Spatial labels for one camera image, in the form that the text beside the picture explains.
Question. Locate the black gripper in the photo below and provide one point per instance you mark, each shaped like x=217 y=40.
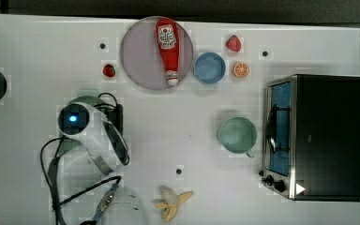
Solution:
x=116 y=117

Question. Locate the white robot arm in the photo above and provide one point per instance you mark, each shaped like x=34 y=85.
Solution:
x=85 y=172

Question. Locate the small red strawberry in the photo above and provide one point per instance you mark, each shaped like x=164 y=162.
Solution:
x=109 y=70

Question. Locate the red ketchup bottle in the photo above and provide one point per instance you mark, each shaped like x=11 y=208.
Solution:
x=168 y=45

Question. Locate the peeled banana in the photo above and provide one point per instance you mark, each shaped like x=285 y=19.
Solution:
x=171 y=202

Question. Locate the blue bowl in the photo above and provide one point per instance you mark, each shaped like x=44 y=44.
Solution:
x=209 y=68

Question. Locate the green mug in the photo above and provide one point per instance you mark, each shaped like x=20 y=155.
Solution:
x=238 y=135

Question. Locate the orange slice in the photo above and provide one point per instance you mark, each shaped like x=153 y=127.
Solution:
x=240 y=70

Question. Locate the large red strawberry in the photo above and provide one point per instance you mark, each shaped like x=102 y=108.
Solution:
x=234 y=43

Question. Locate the black toaster oven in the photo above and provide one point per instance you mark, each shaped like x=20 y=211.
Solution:
x=311 y=138

